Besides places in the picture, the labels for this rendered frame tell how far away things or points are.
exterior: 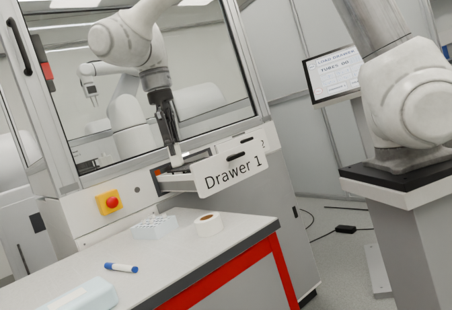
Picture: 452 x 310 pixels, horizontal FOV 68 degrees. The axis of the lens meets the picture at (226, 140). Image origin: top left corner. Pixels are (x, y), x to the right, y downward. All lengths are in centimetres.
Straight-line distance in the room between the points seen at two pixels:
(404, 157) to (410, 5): 167
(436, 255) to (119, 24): 93
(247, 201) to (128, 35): 96
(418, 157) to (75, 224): 104
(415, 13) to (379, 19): 175
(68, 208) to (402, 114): 102
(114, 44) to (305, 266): 142
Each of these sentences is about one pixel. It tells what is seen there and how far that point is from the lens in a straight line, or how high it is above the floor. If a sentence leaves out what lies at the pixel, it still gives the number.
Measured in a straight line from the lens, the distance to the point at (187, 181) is 112.
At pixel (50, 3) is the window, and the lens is 141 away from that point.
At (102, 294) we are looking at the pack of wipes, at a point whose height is 79.
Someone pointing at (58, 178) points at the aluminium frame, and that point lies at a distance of 125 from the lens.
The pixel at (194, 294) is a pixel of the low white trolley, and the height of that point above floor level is 71.
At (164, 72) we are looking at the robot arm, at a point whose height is 121.
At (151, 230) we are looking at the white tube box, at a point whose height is 79.
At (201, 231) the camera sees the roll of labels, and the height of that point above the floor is 78.
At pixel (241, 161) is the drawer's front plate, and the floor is 88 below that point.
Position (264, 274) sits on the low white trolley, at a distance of 87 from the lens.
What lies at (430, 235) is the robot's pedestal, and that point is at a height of 63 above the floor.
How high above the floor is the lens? 104
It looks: 4 degrees down
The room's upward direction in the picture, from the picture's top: 18 degrees counter-clockwise
